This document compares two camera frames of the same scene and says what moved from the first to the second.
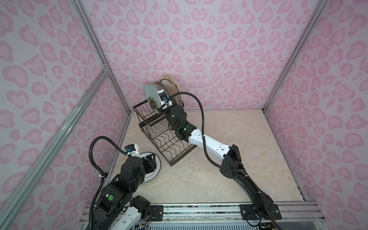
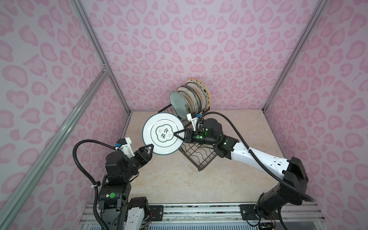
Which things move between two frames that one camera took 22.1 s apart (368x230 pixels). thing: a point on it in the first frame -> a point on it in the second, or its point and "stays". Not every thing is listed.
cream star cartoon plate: [169, 78] -> [203, 87]
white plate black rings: [152, 175] -> [159, 130]
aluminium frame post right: [319, 8] stays
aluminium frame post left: [102, 55] stays
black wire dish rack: [155, 127] -> [199, 155]
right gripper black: [176, 106] -> [189, 135]
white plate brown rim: [160, 87] -> [185, 87]
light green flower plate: [152, 95] -> [181, 105]
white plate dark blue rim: [164, 87] -> [199, 95]
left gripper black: [150, 163] -> [145, 157]
